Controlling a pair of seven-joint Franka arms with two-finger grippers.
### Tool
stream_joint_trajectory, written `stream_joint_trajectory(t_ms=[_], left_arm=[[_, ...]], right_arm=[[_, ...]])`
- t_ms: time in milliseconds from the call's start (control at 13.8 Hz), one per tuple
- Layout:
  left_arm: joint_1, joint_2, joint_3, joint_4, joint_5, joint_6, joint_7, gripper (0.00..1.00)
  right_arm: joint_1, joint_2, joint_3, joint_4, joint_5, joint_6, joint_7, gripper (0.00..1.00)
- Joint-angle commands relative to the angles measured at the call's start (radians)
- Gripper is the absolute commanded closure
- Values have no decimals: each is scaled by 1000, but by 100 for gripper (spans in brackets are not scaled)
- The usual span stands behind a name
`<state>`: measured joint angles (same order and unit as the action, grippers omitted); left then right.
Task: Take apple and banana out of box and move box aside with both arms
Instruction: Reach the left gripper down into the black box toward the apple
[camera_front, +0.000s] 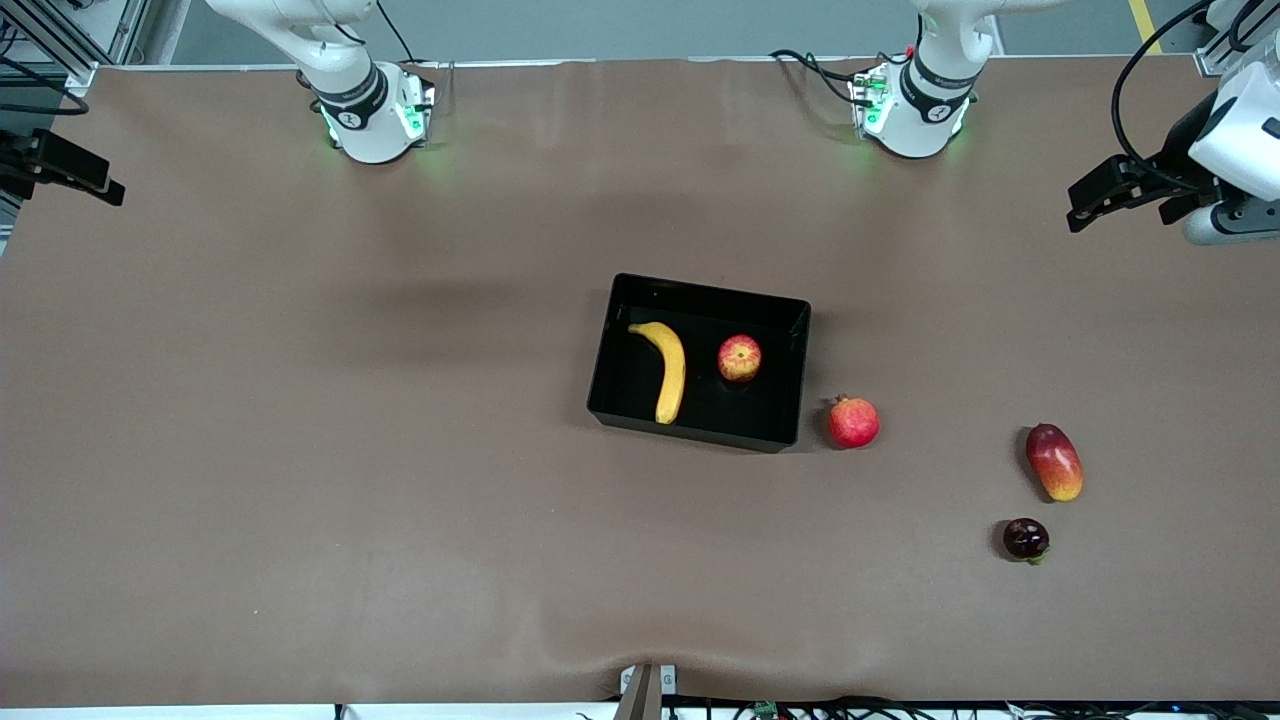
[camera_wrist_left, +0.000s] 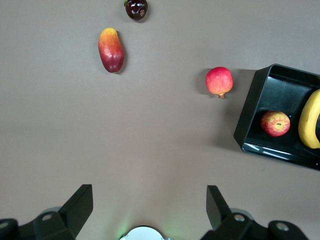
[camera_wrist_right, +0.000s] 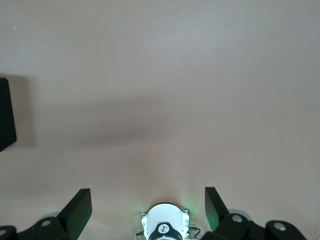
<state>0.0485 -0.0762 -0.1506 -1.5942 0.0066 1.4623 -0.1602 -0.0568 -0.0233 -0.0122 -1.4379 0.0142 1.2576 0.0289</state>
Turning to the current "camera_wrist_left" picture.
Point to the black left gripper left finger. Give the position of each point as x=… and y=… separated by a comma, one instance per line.
x=75, y=207

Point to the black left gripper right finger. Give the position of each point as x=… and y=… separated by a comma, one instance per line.
x=217, y=207

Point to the red yellow apple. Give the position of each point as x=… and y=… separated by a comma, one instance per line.
x=275, y=123

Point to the black plastic box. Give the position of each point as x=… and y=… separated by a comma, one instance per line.
x=250, y=100

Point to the yellow banana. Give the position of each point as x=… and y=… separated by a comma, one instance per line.
x=308, y=120

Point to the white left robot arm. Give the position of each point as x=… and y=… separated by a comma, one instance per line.
x=145, y=233

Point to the red pomegranate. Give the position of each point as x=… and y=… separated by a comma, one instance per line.
x=219, y=81

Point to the red yellow mango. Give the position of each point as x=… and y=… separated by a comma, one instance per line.
x=111, y=52

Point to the dark purple mangosteen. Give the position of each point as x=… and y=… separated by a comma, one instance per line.
x=136, y=10

